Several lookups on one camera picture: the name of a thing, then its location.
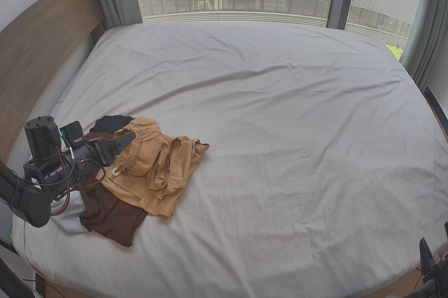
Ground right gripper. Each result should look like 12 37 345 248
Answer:
418 221 448 298

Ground black garment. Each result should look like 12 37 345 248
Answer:
89 115 135 136

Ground pale grey garment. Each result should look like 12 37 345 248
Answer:
51 185 89 235

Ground tan shorts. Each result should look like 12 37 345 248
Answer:
101 118 210 219

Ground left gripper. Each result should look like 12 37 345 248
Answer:
65 131 137 182

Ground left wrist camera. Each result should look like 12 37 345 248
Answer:
59 121 92 149

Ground brown garment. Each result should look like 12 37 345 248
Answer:
79 132 149 248

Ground bed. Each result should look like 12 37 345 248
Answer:
0 0 448 298

